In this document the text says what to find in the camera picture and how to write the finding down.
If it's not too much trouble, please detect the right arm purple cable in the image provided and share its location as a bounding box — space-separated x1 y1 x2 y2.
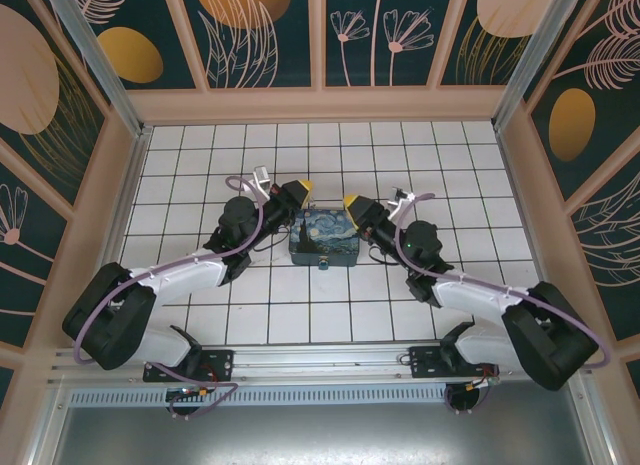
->
393 192 613 417

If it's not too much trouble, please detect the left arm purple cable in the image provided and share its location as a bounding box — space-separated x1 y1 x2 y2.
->
73 175 266 420

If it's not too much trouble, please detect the starry night print tin box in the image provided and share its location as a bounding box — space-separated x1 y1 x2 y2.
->
288 207 362 269

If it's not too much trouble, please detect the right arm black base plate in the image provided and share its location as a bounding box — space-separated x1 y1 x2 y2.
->
408 345 501 380

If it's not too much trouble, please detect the aluminium mounting rail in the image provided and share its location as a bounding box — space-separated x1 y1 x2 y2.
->
47 338 596 386

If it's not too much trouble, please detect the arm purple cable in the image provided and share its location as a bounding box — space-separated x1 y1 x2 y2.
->
393 192 613 417
73 175 266 420

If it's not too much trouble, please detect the left gripper thin black cable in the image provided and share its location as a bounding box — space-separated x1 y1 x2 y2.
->
252 224 291 254

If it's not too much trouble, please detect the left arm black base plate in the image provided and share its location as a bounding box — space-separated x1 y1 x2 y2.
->
143 349 236 384

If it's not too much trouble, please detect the gripper thin black cable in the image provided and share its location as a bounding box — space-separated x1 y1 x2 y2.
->
368 244 401 267
252 224 291 254

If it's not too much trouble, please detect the aluminium corner post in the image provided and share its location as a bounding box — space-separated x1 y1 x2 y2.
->
39 0 154 142
491 0 609 132

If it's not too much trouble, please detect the right gripper thin black cable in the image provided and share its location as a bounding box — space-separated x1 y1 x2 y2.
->
368 244 401 267

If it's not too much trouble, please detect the grey metal sheet shelf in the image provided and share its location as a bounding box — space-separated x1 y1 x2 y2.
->
47 403 609 465

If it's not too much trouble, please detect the slotted grey cable duct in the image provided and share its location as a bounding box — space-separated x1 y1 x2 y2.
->
67 384 584 407

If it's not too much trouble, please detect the aluminium side rail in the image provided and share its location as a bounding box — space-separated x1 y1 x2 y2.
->
494 127 571 339
82 127 154 286

